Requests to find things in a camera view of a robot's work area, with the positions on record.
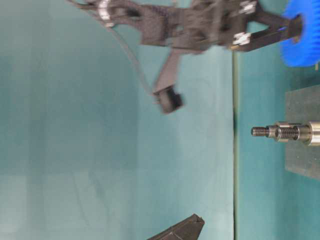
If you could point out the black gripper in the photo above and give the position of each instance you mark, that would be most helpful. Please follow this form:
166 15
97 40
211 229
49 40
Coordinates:
194 29

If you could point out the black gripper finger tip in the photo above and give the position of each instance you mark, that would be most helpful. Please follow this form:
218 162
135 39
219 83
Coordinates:
188 229

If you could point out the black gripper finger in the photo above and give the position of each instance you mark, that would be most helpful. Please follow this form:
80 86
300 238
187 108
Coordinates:
276 23
265 40

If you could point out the large blue plastic gear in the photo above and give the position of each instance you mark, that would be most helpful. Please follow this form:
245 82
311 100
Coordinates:
305 52

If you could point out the threaded steel shaft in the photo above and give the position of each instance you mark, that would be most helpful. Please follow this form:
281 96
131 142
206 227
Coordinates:
307 133

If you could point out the grey metal base block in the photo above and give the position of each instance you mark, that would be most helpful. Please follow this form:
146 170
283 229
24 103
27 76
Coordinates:
302 106

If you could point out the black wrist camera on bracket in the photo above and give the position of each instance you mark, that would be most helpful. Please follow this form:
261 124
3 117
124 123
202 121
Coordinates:
163 90

